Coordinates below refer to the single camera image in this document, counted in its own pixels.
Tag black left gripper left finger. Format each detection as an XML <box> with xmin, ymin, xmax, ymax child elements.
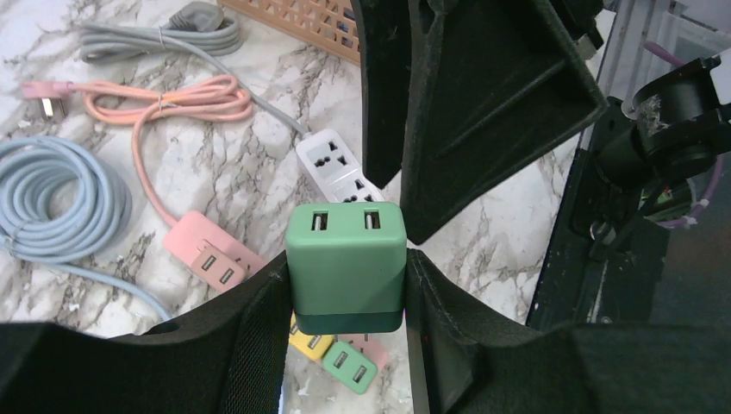
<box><xmin>1</xmin><ymin>254</ymin><xmax>292</xmax><ymax>413</ymax></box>

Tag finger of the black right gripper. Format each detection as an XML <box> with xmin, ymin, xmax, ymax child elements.
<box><xmin>400</xmin><ymin>1</ymin><xmax>607</xmax><ymax>244</ymax></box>
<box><xmin>353</xmin><ymin>1</ymin><xmax>419</xmax><ymax>189</ymax></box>

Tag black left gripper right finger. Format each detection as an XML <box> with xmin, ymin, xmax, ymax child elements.
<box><xmin>404</xmin><ymin>249</ymin><xmax>730</xmax><ymax>413</ymax></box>

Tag green plug adapter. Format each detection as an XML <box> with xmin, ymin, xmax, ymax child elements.
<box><xmin>322</xmin><ymin>342</ymin><xmax>378</xmax><ymax>395</ymax></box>
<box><xmin>285</xmin><ymin>202</ymin><xmax>407</xmax><ymax>336</ymax></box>

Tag orange plastic file rack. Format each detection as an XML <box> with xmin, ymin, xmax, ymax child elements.
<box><xmin>219</xmin><ymin>0</ymin><xmax>360</xmax><ymax>65</ymax></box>

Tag pink long power strip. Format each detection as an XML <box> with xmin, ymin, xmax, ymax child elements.
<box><xmin>163</xmin><ymin>211</ymin><xmax>389</xmax><ymax>370</ymax></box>

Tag white power strip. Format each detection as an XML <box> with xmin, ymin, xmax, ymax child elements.
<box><xmin>295</xmin><ymin>129</ymin><xmax>384</xmax><ymax>203</ymax></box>

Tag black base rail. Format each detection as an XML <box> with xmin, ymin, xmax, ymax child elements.
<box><xmin>526</xmin><ymin>51</ymin><xmax>730</xmax><ymax>330</ymax></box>

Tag grey bundled cable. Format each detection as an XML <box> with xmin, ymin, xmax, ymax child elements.
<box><xmin>78</xmin><ymin>1</ymin><xmax>312</xmax><ymax>138</ymax></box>

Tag blue coiled power cable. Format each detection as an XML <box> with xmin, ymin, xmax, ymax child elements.
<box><xmin>0</xmin><ymin>135</ymin><xmax>172</xmax><ymax>323</ymax></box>

